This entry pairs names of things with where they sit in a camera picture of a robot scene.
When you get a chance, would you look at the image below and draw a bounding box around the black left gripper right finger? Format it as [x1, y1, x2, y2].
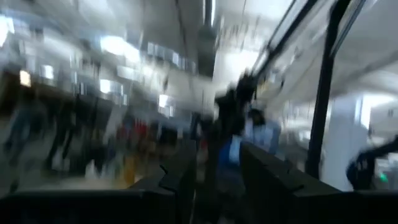
[241, 144, 398, 224]

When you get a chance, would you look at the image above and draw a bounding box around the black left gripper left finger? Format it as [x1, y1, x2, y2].
[0, 146, 197, 224]

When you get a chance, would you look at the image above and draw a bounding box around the person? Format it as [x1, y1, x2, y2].
[244, 107, 282, 156]

